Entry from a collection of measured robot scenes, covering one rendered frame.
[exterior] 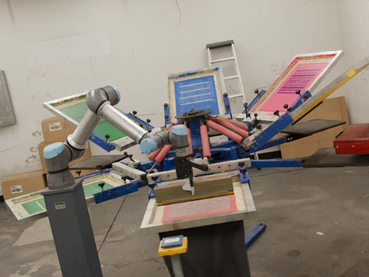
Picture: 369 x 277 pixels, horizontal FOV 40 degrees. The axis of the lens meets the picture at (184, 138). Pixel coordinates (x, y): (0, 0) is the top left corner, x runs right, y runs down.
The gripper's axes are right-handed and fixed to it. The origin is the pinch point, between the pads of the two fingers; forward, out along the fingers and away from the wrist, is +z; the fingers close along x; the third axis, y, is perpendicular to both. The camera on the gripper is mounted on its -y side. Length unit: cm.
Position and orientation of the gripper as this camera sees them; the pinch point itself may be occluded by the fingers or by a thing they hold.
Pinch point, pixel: (194, 191)
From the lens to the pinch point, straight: 263.0
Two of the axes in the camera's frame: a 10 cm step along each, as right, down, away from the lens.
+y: -9.8, 1.6, 0.8
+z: 1.7, 9.7, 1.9
